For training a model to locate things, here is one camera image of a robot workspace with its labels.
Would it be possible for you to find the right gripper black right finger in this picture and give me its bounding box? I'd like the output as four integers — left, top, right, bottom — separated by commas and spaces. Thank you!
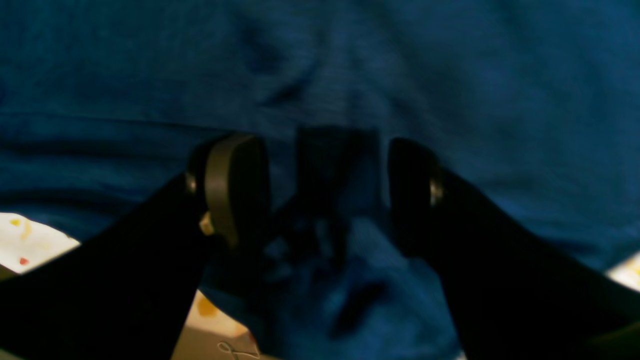
388, 137, 640, 360

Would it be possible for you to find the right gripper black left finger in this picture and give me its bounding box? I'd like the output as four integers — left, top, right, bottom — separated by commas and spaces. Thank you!
1, 133, 270, 360

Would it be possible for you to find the dark blue t-shirt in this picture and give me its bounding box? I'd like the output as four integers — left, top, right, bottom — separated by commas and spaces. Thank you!
1, 0, 639, 360

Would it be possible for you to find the white terrazzo tablecloth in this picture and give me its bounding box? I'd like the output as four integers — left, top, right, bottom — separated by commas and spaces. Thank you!
0, 212, 640, 360

